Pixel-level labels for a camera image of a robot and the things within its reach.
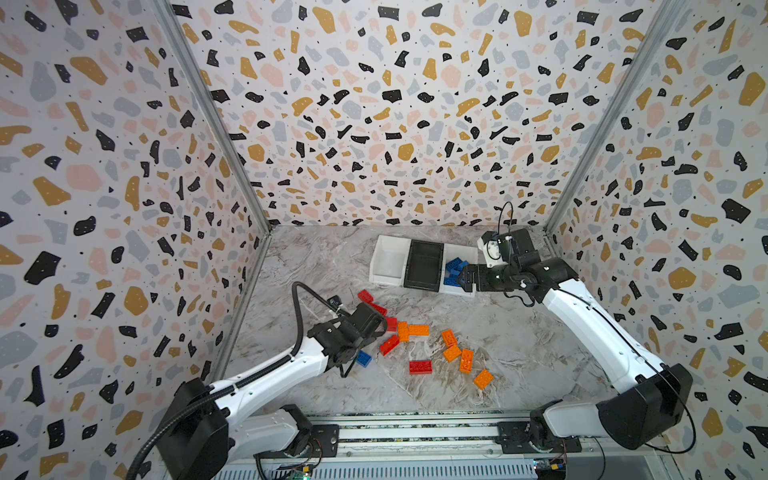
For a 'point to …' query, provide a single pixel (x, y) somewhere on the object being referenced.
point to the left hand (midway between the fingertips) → (369, 329)
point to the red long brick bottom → (420, 367)
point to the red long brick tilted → (389, 345)
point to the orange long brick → (466, 361)
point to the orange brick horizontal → (419, 330)
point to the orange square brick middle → (451, 354)
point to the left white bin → (389, 259)
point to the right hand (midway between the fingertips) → (470, 272)
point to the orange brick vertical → (403, 331)
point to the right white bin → (451, 252)
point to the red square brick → (392, 324)
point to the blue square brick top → (465, 263)
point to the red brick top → (365, 296)
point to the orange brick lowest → (483, 379)
